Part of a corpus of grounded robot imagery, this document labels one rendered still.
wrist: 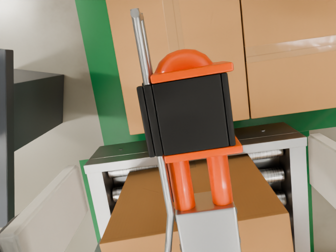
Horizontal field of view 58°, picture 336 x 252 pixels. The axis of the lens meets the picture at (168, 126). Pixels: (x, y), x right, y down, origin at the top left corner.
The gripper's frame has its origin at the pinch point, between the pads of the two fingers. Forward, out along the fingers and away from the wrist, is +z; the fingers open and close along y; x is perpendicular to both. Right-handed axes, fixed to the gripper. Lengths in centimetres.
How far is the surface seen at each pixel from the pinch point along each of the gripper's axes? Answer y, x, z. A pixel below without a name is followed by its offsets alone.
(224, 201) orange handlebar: 2.8, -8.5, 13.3
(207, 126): 1.8, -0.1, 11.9
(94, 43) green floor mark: -39, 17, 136
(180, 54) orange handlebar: 0.3, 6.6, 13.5
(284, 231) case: 17, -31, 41
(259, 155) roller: 22, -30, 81
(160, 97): -2.0, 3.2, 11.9
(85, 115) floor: -51, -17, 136
